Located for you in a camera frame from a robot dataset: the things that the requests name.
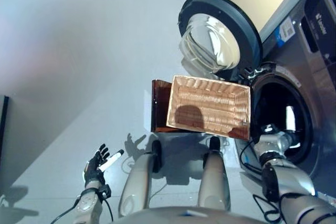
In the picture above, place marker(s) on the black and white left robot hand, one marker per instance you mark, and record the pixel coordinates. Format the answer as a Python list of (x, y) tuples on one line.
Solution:
[(94, 167)]

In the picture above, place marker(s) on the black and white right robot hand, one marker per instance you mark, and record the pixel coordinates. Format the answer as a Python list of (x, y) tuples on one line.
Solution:
[(290, 117)]

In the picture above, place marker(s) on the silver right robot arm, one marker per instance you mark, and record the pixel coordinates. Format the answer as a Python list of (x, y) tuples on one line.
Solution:
[(288, 176)]

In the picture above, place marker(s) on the dark grey washing machine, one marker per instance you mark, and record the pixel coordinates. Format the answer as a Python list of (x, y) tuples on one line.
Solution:
[(302, 72)]

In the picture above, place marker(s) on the round washing machine door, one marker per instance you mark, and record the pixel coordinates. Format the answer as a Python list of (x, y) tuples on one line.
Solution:
[(246, 32)]

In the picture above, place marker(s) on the rectangular wicker laundry basket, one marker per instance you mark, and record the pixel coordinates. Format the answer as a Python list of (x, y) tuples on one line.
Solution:
[(210, 103)]

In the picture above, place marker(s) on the blue energy label sticker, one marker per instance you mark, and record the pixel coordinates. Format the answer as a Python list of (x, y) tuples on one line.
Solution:
[(284, 32)]

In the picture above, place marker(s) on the black upright board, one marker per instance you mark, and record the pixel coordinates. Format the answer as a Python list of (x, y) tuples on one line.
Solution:
[(3, 124)]

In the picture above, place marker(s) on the grey robot torso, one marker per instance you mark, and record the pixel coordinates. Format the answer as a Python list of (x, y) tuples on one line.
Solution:
[(189, 214)]

